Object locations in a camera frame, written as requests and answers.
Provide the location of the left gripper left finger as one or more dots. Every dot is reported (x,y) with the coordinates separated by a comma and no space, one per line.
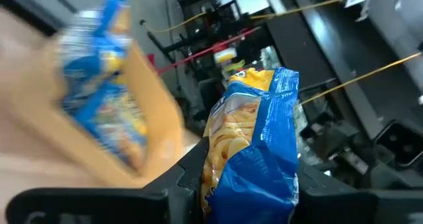
(115,205)

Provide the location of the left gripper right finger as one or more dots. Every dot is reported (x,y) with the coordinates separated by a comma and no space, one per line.
(357,207)

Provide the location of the blue Maruchan noodle pack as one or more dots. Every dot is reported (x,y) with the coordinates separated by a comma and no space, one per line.
(115,125)
(99,45)
(257,151)

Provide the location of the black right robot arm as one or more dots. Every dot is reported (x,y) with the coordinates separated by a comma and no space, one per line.
(333,141)

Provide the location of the yellow plastic bin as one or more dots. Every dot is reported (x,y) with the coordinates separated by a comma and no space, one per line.
(158,118)

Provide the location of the green plastic object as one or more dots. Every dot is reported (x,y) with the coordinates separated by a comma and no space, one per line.
(236,67)

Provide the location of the white yellow cylinder container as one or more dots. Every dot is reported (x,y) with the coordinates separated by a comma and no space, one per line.
(225,55)

